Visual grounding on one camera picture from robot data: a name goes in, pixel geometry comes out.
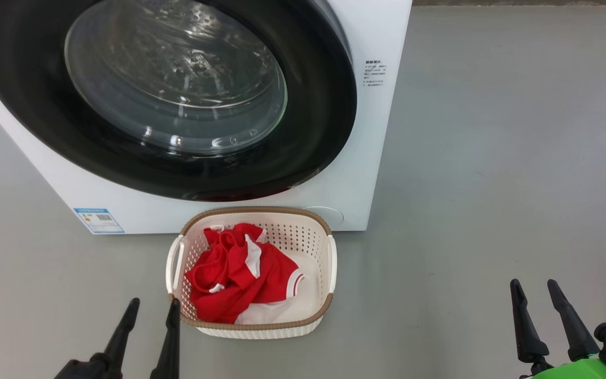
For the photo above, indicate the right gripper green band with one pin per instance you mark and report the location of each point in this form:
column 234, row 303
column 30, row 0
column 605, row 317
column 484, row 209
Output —
column 576, row 370

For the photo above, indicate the cream plastic laundry basket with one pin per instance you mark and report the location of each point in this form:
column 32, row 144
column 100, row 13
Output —
column 313, row 252

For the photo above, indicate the blue energy label sticker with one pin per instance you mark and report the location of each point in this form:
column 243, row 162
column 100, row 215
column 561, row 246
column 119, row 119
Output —
column 99, row 221

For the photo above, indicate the round white filter cover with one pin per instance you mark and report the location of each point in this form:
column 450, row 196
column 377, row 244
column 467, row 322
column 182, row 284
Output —
column 329, row 213

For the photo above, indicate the white front-load washing machine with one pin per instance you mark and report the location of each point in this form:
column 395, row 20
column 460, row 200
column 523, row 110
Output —
column 376, row 131

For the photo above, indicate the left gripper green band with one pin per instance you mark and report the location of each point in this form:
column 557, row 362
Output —
column 87, row 370

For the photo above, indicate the red and white garment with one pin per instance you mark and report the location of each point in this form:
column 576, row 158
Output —
column 229, row 284

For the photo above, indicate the glass washing machine door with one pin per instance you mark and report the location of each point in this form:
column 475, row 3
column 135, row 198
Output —
column 177, row 79

